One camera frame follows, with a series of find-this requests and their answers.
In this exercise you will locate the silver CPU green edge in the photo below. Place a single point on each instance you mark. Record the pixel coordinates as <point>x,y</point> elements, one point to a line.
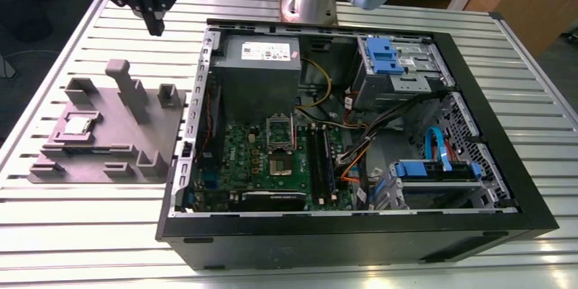
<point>77,126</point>

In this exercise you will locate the grey power supply white label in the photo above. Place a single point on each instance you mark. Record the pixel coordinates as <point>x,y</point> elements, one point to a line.
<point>258,86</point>

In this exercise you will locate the blue RAM stick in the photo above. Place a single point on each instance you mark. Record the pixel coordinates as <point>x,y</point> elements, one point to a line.
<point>95,150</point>

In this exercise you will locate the grey parts rack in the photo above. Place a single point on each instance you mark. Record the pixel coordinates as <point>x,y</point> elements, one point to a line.
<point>118,153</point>

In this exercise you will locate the blue plastic drive carrier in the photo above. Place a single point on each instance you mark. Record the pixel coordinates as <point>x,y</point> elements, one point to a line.
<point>384,55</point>

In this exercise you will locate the green motherboard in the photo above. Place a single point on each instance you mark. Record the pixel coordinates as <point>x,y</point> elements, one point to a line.
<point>244,167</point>

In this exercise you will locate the grey metal drive cage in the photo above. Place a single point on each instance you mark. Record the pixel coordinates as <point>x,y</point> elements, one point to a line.
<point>406,86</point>

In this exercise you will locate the black RAM slot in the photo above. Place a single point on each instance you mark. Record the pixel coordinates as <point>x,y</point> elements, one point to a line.
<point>313,160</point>

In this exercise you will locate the dark installed RAM stick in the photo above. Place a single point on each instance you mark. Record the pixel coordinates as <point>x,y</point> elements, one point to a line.
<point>329,167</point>

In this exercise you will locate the black graphics card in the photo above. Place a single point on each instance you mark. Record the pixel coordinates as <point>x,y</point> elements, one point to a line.
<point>272,201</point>

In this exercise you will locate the hard disk in blue carrier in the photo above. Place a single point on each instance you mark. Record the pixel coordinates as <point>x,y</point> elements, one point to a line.
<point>413,169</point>

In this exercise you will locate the brown wooden cabinet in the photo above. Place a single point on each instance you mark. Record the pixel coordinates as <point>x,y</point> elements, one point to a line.
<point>533,4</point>

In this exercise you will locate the perforated metal disk bay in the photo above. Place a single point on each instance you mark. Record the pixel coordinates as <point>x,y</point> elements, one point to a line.
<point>433,194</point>

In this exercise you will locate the black open PC case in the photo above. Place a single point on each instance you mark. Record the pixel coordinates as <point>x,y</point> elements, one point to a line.
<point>361,241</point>

